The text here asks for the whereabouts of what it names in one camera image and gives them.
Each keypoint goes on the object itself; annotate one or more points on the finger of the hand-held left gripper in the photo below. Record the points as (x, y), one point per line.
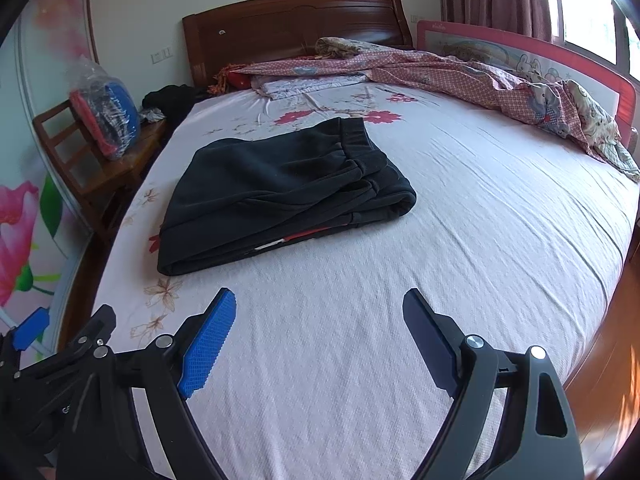
(30, 332)
(95, 325)

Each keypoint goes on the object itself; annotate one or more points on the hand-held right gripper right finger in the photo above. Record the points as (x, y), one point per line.
(430, 345)

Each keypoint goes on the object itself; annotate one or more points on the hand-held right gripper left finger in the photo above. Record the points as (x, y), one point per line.
(210, 345)

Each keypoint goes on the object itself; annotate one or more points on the black pants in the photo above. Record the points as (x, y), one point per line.
(275, 185)

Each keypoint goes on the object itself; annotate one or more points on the bed with floral sheet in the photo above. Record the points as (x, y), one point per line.
(450, 240)

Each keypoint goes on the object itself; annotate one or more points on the floral wardrobe door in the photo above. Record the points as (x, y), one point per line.
(35, 160)

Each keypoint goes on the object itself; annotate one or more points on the wooden chair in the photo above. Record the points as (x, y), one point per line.
(145, 152)

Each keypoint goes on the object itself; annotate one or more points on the plastic bag of clothes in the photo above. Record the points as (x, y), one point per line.
(115, 110)

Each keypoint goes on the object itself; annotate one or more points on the striped cloth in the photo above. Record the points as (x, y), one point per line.
(152, 116)

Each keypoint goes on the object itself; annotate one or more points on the black clothes pile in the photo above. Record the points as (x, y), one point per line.
(175, 100)

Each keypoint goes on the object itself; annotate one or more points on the red pillow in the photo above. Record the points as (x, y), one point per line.
(242, 81)

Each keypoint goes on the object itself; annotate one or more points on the orange fringed cloth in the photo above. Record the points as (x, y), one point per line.
(220, 77)

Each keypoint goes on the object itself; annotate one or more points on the red checked quilt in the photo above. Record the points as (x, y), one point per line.
(450, 72)

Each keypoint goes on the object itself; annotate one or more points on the pale printed folded sheet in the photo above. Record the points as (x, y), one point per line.
(300, 85)

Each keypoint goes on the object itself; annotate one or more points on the brown floral pillow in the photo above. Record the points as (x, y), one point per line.
(335, 46)

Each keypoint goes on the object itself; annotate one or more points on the wooden headboard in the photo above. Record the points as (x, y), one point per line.
(280, 25)

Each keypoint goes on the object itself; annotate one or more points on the window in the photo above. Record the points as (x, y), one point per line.
(585, 5)

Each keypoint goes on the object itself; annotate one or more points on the wall socket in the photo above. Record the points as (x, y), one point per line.
(162, 55)

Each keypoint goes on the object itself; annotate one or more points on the pink bed rail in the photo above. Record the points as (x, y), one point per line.
(500, 52)

